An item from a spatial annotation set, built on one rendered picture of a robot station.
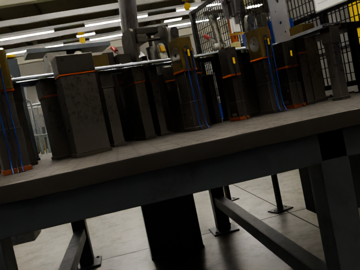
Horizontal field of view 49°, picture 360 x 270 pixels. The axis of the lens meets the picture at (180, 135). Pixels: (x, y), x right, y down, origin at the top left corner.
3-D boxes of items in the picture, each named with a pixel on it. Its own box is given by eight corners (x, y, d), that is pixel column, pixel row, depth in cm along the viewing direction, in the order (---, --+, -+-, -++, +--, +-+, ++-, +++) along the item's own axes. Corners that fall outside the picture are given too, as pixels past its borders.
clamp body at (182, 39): (199, 131, 143) (180, 35, 141) (184, 133, 153) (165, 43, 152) (214, 128, 146) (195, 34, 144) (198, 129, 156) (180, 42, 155)
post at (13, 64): (22, 164, 166) (-2, 60, 164) (20, 163, 173) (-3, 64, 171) (40, 159, 170) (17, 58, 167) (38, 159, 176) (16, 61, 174)
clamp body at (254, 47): (278, 113, 156) (261, 25, 154) (259, 116, 167) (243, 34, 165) (291, 110, 159) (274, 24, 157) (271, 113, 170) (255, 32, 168)
